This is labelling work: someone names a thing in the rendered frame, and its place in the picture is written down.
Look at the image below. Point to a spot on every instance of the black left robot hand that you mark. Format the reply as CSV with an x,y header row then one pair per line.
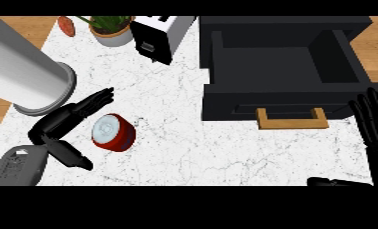
x,y
54,124

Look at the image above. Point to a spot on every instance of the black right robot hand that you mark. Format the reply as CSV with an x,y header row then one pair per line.
x,y
370,119

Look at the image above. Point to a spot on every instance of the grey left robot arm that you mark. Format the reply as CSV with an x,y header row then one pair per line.
x,y
20,168

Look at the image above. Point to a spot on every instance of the red can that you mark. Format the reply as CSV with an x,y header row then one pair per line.
x,y
116,134

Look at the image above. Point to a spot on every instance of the black drawer box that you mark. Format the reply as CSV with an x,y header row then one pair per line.
x,y
271,64

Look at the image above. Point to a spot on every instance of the black drawer front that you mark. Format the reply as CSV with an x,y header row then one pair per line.
x,y
227,101

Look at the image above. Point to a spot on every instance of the large grey cylinder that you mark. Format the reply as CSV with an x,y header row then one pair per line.
x,y
30,73

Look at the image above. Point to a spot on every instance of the red-orange oval object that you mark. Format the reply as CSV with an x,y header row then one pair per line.
x,y
67,26

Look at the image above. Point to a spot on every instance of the potted green plant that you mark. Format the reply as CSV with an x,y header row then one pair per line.
x,y
113,33

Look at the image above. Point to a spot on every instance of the white and black toaster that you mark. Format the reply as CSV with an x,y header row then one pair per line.
x,y
157,39

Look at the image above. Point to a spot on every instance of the black cabinet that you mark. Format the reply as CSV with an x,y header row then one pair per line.
x,y
275,24

